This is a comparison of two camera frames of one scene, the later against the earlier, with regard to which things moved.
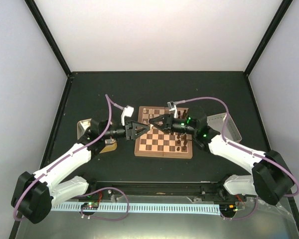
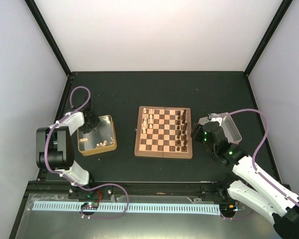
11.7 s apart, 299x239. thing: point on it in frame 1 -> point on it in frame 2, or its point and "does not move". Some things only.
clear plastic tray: (231, 132) does not move
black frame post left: (50, 36) does not move
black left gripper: (130, 131) -> (97, 121)
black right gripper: (167, 123) -> (197, 135)
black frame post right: (271, 31) does not move
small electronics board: (90, 205) does not move
